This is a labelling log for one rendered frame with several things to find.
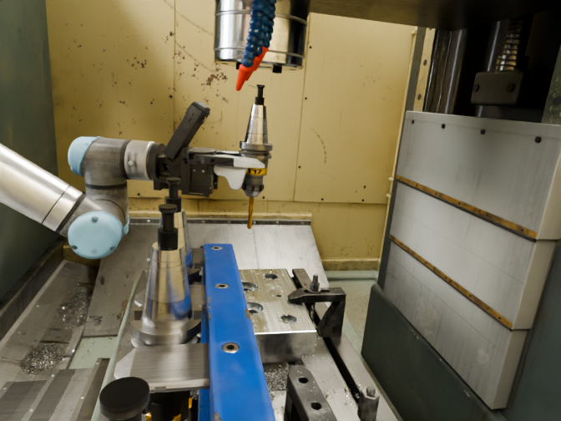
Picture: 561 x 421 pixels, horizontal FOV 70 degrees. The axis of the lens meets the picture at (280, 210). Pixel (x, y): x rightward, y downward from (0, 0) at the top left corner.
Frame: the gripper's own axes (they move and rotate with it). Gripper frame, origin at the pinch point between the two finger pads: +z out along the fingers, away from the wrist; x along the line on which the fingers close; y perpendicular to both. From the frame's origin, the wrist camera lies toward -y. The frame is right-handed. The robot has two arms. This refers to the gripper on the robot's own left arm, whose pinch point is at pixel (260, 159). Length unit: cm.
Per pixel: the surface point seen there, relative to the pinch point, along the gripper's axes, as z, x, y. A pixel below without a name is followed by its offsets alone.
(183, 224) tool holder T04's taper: -4.6, 32.4, 3.3
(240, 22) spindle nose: -3.5, 7.9, -21.7
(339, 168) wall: 25, -112, 17
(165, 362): -1.3, 47.4, 9.8
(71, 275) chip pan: -82, -70, 63
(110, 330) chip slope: -51, -40, 67
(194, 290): -2.4, 35.3, 9.7
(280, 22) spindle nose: 2.6, 7.3, -22.3
